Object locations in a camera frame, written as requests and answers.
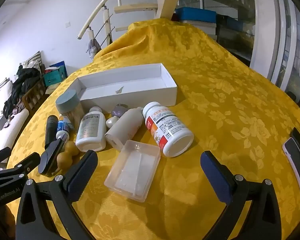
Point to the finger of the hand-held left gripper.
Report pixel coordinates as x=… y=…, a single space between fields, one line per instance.
x=27 y=163
x=0 y=153

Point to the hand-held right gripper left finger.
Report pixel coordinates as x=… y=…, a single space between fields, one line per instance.
x=83 y=175

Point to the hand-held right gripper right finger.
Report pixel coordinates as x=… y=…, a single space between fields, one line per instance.
x=215 y=177

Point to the wooden gourd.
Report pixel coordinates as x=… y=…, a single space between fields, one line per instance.
x=65 y=157

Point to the black portable speaker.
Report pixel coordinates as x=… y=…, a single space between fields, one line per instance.
x=51 y=130

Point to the small white bottle grey label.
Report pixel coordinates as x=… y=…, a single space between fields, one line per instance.
x=91 y=130

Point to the blue and white tube bottle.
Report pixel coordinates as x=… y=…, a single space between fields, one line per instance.
x=62 y=127

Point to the white pebble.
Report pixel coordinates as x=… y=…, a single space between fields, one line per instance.
x=111 y=122

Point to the cream plastic bottle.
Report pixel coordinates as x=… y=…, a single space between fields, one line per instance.
x=126 y=127

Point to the large white pill bottle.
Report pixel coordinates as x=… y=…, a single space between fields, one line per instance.
x=167 y=130

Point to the toothpick jar with grey lid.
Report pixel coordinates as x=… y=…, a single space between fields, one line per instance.
x=68 y=102

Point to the white cardboard box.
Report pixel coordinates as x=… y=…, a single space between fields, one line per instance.
x=130 y=90

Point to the clear plastic box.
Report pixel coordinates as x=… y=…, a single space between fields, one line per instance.
x=133 y=170

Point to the smartphone with white case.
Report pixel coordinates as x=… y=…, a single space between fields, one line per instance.
x=296 y=162

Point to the yellow floral tablecloth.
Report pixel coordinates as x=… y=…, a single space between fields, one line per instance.
x=215 y=92

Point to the green cardboard box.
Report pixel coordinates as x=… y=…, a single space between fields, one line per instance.
x=55 y=76

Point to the patterned pillow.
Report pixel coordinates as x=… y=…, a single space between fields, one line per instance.
x=32 y=58

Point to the blue folder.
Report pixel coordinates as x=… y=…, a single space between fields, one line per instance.
x=57 y=63

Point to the purple hanging cloth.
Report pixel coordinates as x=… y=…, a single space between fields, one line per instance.
x=93 y=47

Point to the cream stair handrail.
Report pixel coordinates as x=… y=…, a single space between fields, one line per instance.
x=92 y=15

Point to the storage box with blue lid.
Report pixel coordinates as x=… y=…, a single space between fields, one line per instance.
x=197 y=15

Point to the cream wooden staircase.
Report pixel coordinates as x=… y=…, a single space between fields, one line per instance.
x=150 y=0

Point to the wooden sofa frame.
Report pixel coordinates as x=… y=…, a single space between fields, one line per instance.
x=33 y=95

